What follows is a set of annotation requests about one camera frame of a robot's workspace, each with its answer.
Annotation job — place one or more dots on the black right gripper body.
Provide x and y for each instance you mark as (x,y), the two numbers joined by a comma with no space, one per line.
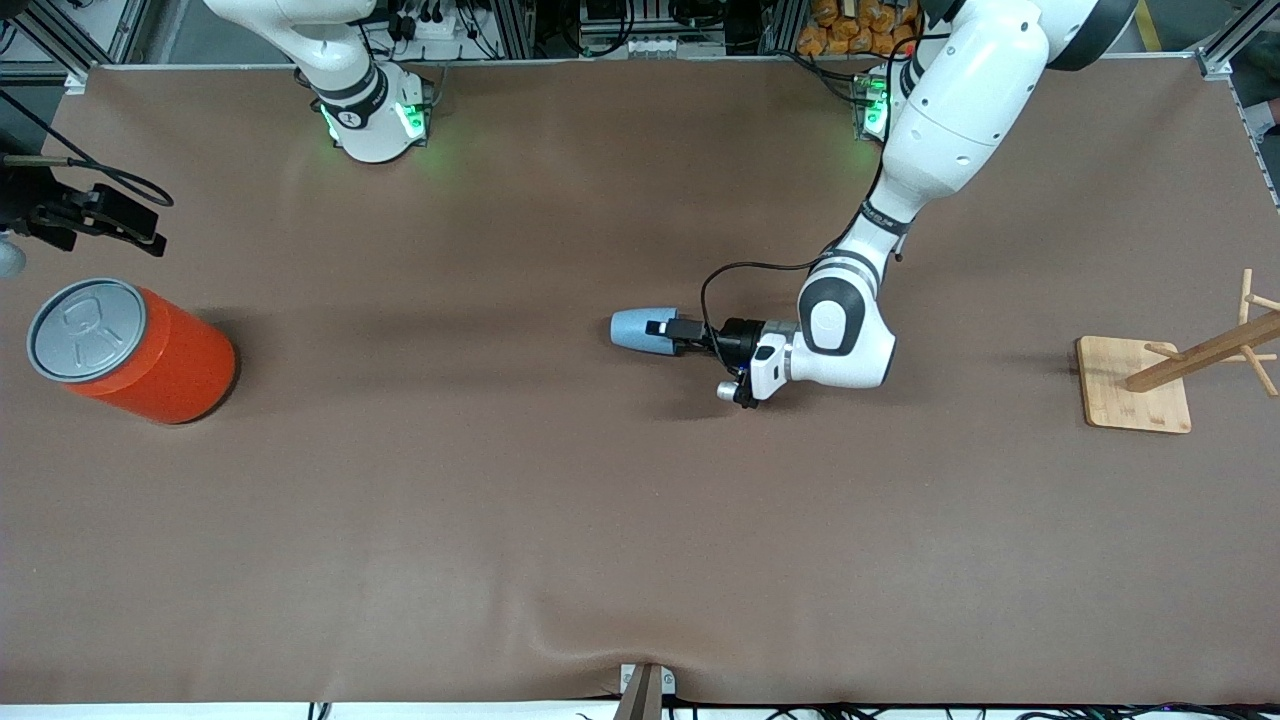
(22,198)

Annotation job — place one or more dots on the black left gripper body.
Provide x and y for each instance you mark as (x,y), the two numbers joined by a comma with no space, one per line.
(738,339)

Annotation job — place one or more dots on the light blue plastic cup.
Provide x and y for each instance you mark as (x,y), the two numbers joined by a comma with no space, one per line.
(630,332)

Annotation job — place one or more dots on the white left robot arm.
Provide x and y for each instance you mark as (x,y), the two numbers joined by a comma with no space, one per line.
(960,110)

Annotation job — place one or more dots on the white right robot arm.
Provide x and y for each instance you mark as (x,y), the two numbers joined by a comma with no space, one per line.
(365,95)

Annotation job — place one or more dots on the wooden cup rack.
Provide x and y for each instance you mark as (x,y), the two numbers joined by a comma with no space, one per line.
(1135,385)

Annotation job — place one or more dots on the orange can with grey lid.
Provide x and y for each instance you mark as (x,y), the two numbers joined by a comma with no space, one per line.
(165,360)

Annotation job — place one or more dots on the brown table cover sheet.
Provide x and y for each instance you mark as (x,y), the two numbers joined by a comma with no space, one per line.
(500,500)

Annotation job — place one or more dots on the white terminal strip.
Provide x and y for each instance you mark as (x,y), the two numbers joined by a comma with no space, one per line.
(660,46)

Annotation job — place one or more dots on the pile of orange packets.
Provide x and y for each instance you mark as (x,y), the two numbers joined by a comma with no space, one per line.
(850,30)

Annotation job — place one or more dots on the white power strip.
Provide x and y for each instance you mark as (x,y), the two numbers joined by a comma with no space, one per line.
(425,22)

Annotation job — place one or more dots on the aluminium frame profile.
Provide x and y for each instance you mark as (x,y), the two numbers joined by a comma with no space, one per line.
(70,45)
(1225,55)

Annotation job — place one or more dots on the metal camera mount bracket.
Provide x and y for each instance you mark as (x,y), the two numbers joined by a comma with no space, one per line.
(645,690)

